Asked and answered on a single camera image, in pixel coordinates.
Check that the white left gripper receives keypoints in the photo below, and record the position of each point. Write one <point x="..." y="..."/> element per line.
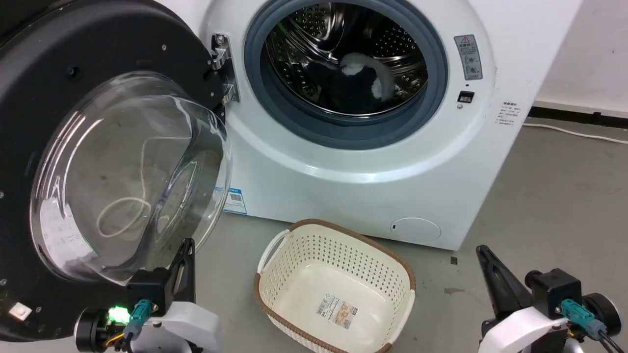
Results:
<point x="189" y="326"/>

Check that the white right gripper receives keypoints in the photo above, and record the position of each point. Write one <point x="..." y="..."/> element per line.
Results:
<point x="520" y="333"/>

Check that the white front-load washing machine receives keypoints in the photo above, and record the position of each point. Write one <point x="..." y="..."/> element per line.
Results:
<point x="343" y="196"/>

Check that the black door latch slot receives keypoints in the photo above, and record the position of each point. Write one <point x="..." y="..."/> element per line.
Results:
<point x="465" y="96"/>

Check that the metal door hinge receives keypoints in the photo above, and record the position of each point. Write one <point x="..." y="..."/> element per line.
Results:
<point x="222" y="58"/>

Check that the black washer door glass bowl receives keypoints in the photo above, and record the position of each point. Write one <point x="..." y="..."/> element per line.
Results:
<point x="49" y="54"/>

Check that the blue white QR sticker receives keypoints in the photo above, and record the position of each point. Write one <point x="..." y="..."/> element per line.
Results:
<point x="236" y="201"/>

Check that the round white filter cover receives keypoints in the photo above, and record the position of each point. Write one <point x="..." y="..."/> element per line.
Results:
<point x="416" y="229"/>

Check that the cream laundry basket brown rim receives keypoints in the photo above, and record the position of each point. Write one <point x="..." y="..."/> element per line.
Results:
<point x="314" y="255"/>

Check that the paper product label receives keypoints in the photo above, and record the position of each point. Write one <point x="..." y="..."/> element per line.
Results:
<point x="337" y="309"/>

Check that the small printed text label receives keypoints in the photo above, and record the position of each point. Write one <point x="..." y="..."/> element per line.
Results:
<point x="507" y="113"/>

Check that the black baseboard strip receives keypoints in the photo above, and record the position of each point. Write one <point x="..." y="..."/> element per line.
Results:
<point x="574" y="116"/>

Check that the grey warning sticker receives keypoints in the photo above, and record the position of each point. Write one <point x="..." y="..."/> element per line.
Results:
<point x="468" y="58"/>

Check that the black and white garment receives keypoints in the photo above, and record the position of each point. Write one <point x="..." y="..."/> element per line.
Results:
<point x="343" y="88"/>

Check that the stainless steel perforated drum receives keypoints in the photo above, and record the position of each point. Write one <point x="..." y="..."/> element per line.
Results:
<point x="304" y="29"/>

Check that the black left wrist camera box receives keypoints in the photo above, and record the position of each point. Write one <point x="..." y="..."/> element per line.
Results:
<point x="149" y="289"/>

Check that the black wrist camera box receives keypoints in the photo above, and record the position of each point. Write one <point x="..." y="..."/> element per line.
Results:
<point x="552" y="291"/>
<point x="149" y="289"/>

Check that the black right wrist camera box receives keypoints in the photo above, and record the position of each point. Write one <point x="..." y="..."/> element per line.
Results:
<point x="552" y="291"/>

